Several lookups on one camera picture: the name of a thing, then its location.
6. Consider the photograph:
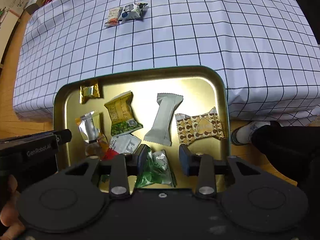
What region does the green yellow pea snack packet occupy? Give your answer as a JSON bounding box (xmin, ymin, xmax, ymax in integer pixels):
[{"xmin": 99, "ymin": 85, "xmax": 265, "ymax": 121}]
[{"xmin": 104, "ymin": 91, "xmax": 143, "ymax": 137}]

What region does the gold metal tray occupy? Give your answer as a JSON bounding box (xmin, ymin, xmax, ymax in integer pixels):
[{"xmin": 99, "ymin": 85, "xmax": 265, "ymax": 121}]
[{"xmin": 52, "ymin": 65, "xmax": 231, "ymax": 194}]

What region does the silver orange snack packet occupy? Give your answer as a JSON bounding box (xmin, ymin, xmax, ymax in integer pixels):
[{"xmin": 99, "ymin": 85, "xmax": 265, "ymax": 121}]
[{"xmin": 75, "ymin": 111, "xmax": 109, "ymax": 160}]

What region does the person left hand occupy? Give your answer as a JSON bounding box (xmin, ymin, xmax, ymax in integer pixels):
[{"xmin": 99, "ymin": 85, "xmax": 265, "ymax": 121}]
[{"xmin": 1, "ymin": 175, "xmax": 25, "ymax": 240}]

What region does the white sneaker shoe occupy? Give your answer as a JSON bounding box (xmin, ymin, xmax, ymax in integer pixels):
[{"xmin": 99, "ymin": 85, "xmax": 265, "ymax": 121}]
[{"xmin": 231, "ymin": 121, "xmax": 271, "ymax": 146}]

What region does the green leaf snack packet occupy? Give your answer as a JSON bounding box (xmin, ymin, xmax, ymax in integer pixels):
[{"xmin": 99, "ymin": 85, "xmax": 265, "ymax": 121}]
[{"xmin": 135, "ymin": 147, "xmax": 177, "ymax": 188}]

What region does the blue white blueberry snack packet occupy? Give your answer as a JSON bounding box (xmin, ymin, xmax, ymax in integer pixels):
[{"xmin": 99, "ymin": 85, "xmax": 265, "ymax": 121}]
[{"xmin": 118, "ymin": 2, "xmax": 148, "ymax": 22}]

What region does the white grid tablecloth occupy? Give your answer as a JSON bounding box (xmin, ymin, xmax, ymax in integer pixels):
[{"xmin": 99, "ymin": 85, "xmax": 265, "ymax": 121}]
[{"xmin": 13, "ymin": 0, "xmax": 319, "ymax": 126}]

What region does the gold foil candy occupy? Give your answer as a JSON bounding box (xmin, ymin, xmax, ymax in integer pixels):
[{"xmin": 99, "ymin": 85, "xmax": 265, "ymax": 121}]
[{"xmin": 79, "ymin": 83, "xmax": 100, "ymax": 104}]

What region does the pink hawthorn strip packet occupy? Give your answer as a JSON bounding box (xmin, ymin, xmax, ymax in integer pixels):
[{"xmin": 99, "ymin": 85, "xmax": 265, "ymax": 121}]
[{"xmin": 105, "ymin": 7, "xmax": 123, "ymax": 28}]

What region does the silver white snack bar packet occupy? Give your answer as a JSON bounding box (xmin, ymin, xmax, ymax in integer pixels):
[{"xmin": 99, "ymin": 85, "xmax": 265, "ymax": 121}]
[{"xmin": 144, "ymin": 93, "xmax": 183, "ymax": 146}]

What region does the white printed snack packet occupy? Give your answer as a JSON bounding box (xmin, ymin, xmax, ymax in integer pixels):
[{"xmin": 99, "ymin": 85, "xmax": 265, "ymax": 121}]
[{"xmin": 110, "ymin": 134, "xmax": 142, "ymax": 154}]

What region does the brown heart pattern snack packet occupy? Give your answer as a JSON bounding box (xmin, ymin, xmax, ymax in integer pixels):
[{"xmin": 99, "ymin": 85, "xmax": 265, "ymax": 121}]
[{"xmin": 175, "ymin": 107, "xmax": 225, "ymax": 146}]

